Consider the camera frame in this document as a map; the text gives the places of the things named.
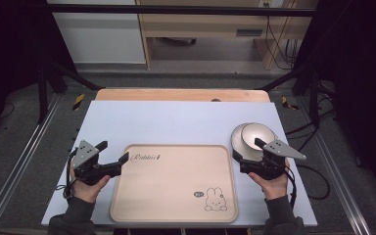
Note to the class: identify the aluminium floor rail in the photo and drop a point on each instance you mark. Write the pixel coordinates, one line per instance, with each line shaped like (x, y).
(336, 176)
(19, 163)

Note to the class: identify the black metal stand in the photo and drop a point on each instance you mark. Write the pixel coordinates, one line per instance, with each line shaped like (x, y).
(42, 94)
(313, 94)

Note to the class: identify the yellow black tape piece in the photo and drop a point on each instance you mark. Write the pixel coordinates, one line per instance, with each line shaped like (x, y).
(286, 103)
(78, 102)

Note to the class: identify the wooden table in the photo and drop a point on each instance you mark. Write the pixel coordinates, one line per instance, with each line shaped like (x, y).
(176, 95)

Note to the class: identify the person's right hand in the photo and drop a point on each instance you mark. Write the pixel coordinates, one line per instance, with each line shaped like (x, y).
(274, 190)

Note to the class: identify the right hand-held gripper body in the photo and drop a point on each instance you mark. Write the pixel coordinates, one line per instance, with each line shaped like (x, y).
(275, 153)

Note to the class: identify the person's left hand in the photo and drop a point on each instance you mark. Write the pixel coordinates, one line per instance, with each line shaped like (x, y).
(86, 192)

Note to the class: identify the dark object under desk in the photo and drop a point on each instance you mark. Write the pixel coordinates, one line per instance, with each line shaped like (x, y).
(179, 41)

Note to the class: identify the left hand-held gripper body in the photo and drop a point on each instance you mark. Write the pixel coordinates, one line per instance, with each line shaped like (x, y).
(85, 154)

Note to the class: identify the black curtain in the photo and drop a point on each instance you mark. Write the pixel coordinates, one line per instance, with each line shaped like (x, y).
(9, 49)
(362, 81)

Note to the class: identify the beige tray with rabbit print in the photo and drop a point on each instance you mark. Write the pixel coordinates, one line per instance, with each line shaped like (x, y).
(173, 186)

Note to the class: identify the white bowl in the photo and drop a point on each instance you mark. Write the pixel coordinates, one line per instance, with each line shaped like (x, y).
(257, 134)

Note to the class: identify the white cabinet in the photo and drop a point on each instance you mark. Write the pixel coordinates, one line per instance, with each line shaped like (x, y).
(101, 39)

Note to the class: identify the wooden desk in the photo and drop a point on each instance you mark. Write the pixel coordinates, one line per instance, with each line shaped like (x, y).
(209, 24)

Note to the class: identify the black metal crossbar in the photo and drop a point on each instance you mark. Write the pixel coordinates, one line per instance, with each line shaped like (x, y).
(176, 9)

